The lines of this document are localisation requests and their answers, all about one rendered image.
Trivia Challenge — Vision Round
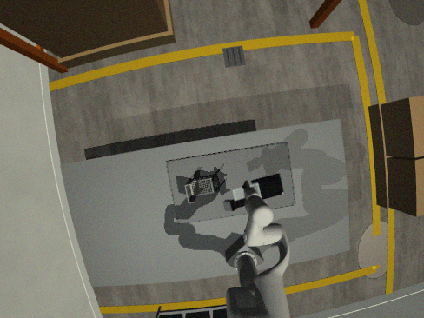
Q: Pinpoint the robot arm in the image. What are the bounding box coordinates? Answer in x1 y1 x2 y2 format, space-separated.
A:
223 196 290 318

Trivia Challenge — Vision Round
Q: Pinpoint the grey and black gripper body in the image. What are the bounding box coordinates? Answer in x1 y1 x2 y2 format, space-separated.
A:
243 187 258 200

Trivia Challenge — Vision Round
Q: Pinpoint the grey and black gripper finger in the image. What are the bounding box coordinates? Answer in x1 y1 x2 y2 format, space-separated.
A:
242 181 250 190

